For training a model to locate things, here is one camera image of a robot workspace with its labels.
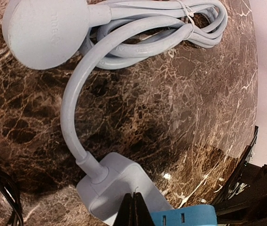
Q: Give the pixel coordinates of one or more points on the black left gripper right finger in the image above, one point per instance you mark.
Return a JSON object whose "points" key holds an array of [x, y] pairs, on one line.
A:
{"points": [[141, 213]]}

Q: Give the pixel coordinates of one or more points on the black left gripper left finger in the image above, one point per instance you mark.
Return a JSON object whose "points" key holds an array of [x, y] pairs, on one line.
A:
{"points": [[125, 212]]}

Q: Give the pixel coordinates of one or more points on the blue cube adapter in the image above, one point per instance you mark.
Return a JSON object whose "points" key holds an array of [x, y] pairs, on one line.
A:
{"points": [[198, 215]]}

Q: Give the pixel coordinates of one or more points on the light blue power strip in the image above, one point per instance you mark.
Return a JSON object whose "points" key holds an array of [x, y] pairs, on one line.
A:
{"points": [[107, 181]]}

